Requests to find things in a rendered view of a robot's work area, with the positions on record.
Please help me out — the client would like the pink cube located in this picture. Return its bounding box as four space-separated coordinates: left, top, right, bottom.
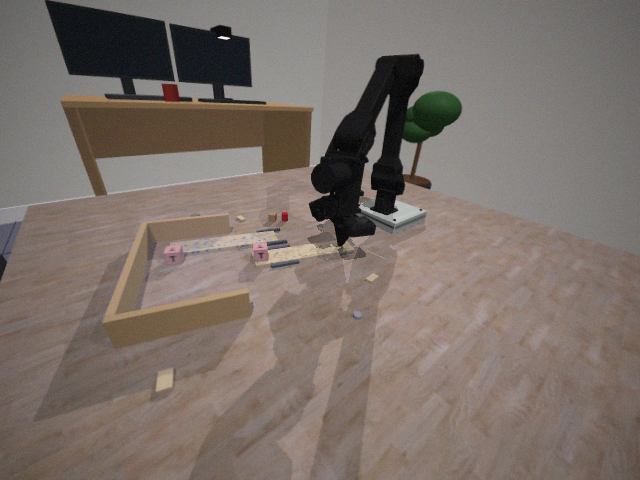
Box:
253 242 268 262

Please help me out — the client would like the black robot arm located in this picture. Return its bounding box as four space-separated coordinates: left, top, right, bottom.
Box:
309 54 424 222

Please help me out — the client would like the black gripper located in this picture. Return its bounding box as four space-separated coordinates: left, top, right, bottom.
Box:
329 187 376 246

